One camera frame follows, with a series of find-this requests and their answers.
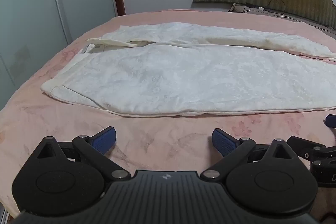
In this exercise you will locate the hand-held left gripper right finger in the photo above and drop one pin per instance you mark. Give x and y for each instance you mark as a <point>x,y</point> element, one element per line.
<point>223,142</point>

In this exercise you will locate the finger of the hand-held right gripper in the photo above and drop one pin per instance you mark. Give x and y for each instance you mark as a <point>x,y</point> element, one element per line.
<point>331,120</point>
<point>309,146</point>

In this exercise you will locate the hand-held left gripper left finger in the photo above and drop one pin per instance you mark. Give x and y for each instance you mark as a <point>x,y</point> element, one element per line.
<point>105,140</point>

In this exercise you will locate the white pants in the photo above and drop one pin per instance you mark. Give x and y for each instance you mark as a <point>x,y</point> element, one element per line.
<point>183,74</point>

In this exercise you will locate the pink blanket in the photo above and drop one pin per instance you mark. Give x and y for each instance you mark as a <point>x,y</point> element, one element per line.
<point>157,140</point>

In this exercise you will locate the brown bedding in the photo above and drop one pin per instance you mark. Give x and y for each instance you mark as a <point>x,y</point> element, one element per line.
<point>288,19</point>

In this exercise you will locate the white wardrobe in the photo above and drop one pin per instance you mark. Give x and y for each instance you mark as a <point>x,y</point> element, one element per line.
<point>39,3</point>

